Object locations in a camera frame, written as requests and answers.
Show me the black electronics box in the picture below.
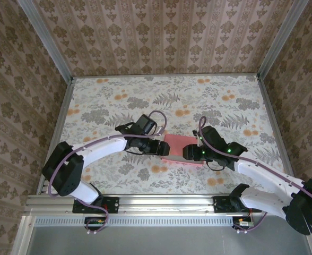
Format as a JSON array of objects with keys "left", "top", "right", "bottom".
[
  {"left": 84, "top": 216, "right": 107, "bottom": 231},
  {"left": 232, "top": 216, "right": 254, "bottom": 230}
]

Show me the floral tablecloth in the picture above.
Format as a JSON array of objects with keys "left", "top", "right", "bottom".
[{"left": 54, "top": 75, "right": 289, "bottom": 194}]

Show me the aluminium table side rail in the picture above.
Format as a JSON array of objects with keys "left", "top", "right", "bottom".
[
  {"left": 40, "top": 76, "right": 75, "bottom": 197},
  {"left": 256, "top": 75, "right": 298, "bottom": 193}
]

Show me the aluminium frame post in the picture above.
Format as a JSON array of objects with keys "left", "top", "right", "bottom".
[
  {"left": 18, "top": 0, "right": 74, "bottom": 82},
  {"left": 256, "top": 0, "right": 309, "bottom": 79}
]

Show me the slotted grey cable duct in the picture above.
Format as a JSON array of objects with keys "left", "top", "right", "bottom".
[{"left": 33, "top": 216, "right": 252, "bottom": 227}]

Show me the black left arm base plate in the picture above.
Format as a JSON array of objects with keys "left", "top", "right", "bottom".
[{"left": 72, "top": 196, "right": 120, "bottom": 215}]

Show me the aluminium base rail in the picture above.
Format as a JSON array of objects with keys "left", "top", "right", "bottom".
[{"left": 23, "top": 194, "right": 312, "bottom": 216}]

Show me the pink and white cloth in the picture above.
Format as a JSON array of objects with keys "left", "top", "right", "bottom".
[{"left": 160, "top": 134, "right": 204, "bottom": 167}]

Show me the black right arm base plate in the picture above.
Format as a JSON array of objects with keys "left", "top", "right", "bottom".
[{"left": 213, "top": 195, "right": 263, "bottom": 214}]

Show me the grey metal panel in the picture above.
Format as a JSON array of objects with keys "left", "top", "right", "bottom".
[{"left": 11, "top": 215, "right": 312, "bottom": 255}]

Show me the aluminium table end rail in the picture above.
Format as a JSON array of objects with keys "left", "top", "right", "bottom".
[{"left": 72, "top": 73, "right": 260, "bottom": 80}]

